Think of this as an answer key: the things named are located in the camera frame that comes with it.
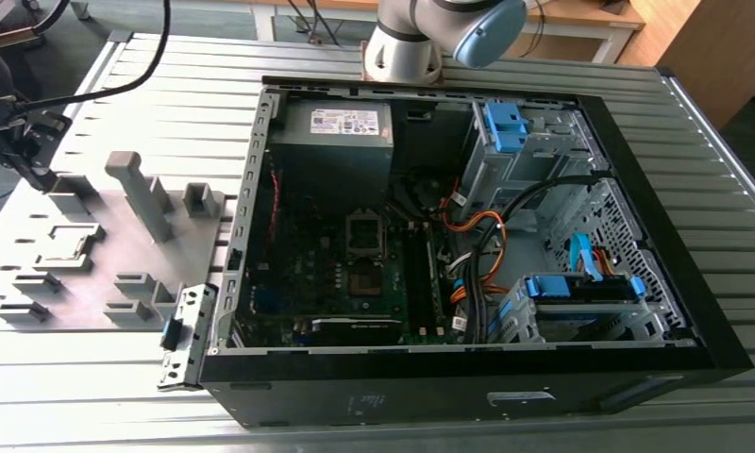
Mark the black graphics card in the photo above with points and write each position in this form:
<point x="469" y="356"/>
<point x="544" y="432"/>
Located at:
<point x="353" y="326"/>

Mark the white framed wooden desk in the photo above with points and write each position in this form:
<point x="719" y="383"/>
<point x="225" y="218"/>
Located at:
<point x="592" y="16"/>

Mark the blue plastic drive latch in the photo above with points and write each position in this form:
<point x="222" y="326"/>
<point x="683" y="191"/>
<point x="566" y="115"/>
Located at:
<point x="506" y="115"/>
<point x="512" y="141"/>

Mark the wooden cabinet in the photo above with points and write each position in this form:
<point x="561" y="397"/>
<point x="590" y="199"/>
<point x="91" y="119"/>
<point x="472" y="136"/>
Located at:
<point x="724" y="47"/>

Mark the CPU socket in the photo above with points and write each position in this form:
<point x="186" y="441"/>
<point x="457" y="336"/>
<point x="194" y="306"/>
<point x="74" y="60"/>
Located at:
<point x="365" y="283"/>

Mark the blue black bracket clip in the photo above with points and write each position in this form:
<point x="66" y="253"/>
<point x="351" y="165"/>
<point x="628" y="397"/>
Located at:
<point x="174" y="334"/>

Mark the grey metal disk bay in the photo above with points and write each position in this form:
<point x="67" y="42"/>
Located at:
<point x="664" y="325"/>

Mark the grey power supply unit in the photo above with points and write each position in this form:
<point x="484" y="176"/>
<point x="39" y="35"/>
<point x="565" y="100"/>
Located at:
<point x="353" y="137"/>

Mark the black RAM slot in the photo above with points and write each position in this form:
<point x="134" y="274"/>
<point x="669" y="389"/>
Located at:
<point x="434" y="283"/>
<point x="416" y="283"/>

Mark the CPU with silver top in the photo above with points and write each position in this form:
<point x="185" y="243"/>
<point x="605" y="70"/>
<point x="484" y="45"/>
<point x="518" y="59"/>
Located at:
<point x="70" y="247"/>

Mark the hard disk in blue carrier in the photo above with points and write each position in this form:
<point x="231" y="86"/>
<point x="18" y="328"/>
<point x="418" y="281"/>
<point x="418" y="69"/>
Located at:
<point x="548" y="288"/>

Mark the metal slot retainer bracket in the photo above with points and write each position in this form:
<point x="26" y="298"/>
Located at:
<point x="195" y="311"/>

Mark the black open PC case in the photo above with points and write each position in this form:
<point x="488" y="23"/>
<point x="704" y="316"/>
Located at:
<point x="416" y="387"/>

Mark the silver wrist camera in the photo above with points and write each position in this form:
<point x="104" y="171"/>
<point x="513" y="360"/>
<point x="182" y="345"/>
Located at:
<point x="47" y="127"/>

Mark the grey parts rack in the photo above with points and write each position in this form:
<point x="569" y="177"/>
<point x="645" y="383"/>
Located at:
<point x="75" y="297"/>

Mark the black cooler fan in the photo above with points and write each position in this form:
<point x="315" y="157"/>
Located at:
<point x="425" y="193"/>

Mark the green motherboard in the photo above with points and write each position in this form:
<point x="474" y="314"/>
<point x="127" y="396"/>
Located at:
<point x="327" y="292"/>

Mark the grey metal drive cage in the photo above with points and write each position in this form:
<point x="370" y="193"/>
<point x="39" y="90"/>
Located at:
<point x="522" y="165"/>

